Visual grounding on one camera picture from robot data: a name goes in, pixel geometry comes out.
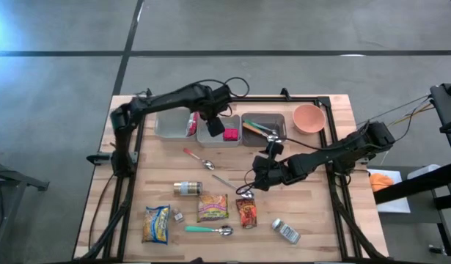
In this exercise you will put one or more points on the clear plastic bin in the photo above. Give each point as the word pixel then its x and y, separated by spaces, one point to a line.
pixel 170 124
pixel 201 138

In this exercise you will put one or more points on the orange brown snack pouch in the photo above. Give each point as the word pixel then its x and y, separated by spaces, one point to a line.
pixel 246 213

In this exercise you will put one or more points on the black aluminium rig frame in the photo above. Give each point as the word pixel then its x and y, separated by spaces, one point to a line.
pixel 302 99

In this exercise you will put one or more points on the orange cloth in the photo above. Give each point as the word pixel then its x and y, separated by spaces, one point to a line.
pixel 381 182

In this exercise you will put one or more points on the small glass spice jar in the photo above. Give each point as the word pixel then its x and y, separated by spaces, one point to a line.
pixel 178 216

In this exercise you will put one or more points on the white labelled spice jar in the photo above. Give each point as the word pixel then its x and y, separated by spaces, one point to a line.
pixel 286 231

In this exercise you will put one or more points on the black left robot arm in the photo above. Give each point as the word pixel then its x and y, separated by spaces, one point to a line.
pixel 163 99

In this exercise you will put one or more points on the red yellow ramen packet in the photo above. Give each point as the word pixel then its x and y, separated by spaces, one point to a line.
pixel 192 124

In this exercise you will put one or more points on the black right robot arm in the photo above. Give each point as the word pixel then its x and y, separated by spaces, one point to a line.
pixel 339 148

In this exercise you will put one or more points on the orange bowl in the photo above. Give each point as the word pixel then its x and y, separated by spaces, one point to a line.
pixel 308 118

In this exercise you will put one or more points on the large glass spice jar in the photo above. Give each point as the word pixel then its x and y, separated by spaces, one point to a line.
pixel 187 188

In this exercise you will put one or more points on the dark grey plastic bin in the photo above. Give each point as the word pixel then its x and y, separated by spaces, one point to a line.
pixel 254 141

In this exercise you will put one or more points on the white plastic container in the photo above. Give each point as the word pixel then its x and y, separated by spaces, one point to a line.
pixel 423 170

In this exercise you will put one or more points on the white paper sheet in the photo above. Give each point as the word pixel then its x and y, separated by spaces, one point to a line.
pixel 397 205

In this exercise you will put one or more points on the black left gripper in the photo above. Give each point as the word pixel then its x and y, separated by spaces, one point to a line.
pixel 216 128

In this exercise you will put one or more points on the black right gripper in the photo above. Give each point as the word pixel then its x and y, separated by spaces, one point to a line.
pixel 269 172

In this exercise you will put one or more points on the lime chili shrimp ramen packet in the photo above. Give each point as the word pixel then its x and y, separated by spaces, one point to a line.
pixel 212 207

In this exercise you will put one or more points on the blue yellow ramen packet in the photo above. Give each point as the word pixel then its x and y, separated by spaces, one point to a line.
pixel 156 224

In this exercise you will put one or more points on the black equipment cart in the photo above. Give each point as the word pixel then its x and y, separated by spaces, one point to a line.
pixel 449 106

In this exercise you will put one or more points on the red plastic box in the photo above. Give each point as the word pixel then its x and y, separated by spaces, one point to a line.
pixel 230 134

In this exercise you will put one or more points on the plain silver spoon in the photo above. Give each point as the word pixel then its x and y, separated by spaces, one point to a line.
pixel 225 182

